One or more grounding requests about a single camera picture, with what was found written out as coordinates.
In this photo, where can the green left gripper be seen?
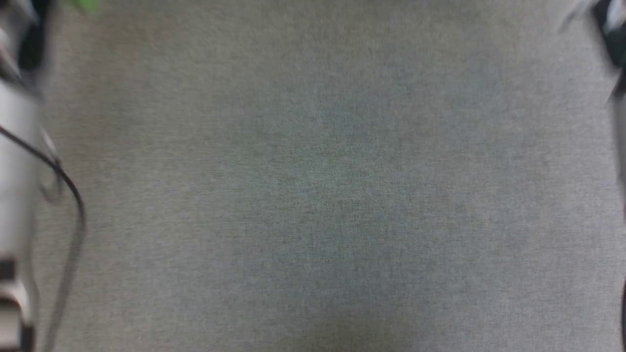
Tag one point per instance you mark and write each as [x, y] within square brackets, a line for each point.
[84, 4]

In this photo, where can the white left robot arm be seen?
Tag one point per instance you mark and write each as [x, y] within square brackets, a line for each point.
[19, 171]

